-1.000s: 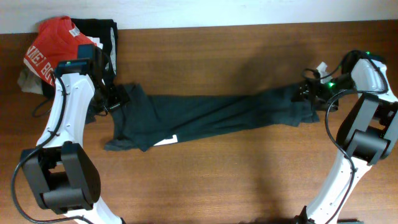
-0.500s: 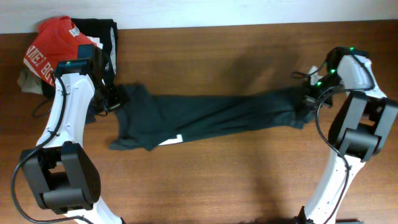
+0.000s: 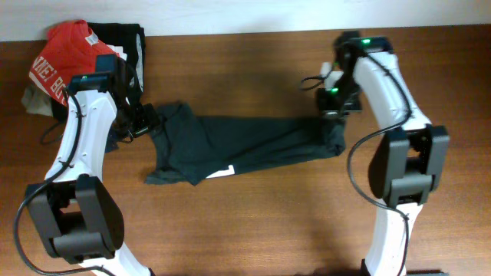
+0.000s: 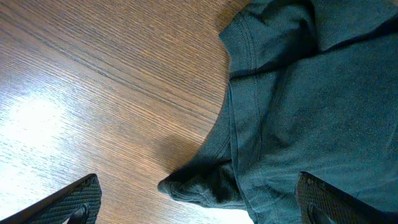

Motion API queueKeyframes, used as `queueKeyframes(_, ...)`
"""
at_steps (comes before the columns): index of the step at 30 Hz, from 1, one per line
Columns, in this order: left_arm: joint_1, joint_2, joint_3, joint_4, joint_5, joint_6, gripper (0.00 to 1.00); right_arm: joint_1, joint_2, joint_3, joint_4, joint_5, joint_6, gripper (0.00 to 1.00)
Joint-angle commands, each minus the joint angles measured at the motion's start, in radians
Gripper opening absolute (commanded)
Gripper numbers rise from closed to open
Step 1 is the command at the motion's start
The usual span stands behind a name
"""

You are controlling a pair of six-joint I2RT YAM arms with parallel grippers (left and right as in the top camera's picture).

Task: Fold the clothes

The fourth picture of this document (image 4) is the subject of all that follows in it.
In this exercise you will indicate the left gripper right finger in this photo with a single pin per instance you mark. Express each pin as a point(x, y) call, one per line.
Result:
point(319, 202)

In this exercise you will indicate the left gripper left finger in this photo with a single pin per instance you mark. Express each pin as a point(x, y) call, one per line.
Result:
point(78, 202)

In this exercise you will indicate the dark green Nike t-shirt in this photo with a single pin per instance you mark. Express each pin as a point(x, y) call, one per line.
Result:
point(312, 87)

